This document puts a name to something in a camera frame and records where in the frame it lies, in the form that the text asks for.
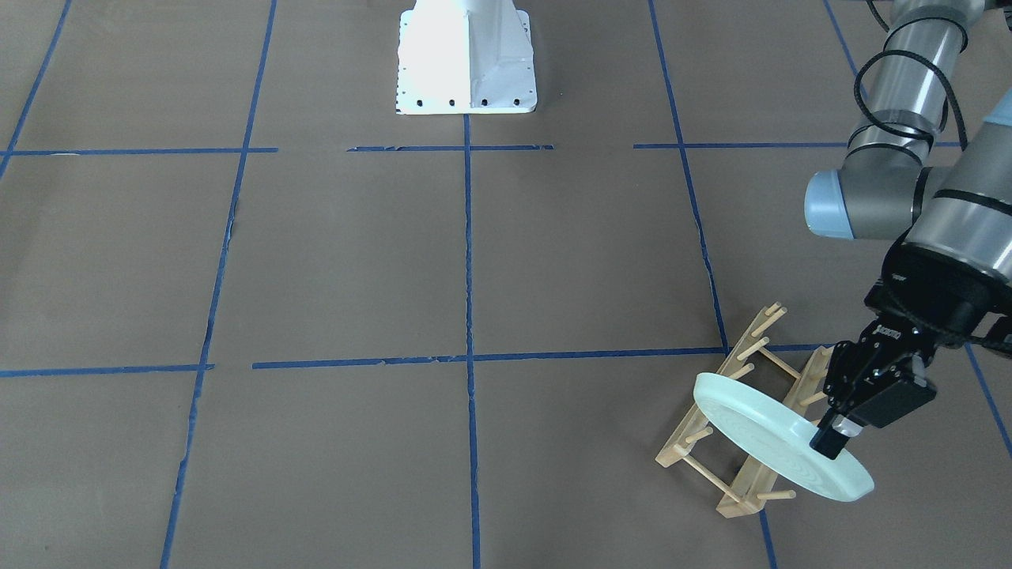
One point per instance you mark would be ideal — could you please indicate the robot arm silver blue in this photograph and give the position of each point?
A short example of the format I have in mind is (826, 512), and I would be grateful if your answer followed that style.
(914, 177)

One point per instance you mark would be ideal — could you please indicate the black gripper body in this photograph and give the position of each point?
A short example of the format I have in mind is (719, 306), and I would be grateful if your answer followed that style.
(927, 291)

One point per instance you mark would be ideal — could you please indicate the light green round plate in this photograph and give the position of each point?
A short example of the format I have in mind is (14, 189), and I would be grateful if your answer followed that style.
(779, 438)

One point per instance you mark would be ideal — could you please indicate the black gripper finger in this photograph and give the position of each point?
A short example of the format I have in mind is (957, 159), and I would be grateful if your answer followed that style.
(831, 437)

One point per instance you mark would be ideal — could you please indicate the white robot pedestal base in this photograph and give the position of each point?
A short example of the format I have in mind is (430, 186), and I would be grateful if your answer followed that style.
(458, 57)

